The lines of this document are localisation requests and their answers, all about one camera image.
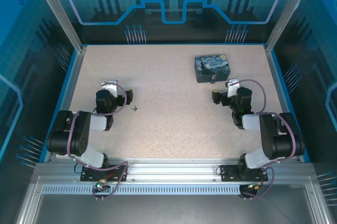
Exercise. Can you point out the aluminium side rail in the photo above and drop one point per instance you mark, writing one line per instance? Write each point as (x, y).
(276, 82)
(71, 82)

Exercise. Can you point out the connector with orange plug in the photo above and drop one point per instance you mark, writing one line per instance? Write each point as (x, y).
(255, 185)

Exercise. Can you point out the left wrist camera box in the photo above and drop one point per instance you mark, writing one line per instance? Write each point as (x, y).
(111, 86)

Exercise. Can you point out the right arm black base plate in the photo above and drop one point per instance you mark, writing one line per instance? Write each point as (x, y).
(229, 174)

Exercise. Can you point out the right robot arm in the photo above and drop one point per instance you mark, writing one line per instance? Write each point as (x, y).
(268, 140)

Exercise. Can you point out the connector with green LED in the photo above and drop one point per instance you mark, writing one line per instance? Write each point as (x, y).
(101, 185)

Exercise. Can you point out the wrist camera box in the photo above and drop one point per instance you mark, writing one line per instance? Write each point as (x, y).
(111, 86)
(233, 86)

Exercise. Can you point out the aluminium frame post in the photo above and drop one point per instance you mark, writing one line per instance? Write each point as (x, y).
(59, 11)
(287, 11)

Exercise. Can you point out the starry night print box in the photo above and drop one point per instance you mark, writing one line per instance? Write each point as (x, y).
(210, 66)

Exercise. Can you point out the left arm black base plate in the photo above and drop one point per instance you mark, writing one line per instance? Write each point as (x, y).
(116, 174)

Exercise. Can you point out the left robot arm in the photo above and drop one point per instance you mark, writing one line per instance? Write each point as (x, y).
(79, 134)

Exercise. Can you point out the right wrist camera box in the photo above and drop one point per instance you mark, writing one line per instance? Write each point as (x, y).
(233, 86)

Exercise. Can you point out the small padlock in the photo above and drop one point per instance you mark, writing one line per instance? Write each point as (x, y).
(213, 79)

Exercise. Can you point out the aluminium mounting beam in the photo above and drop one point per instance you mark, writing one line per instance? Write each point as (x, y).
(171, 168)

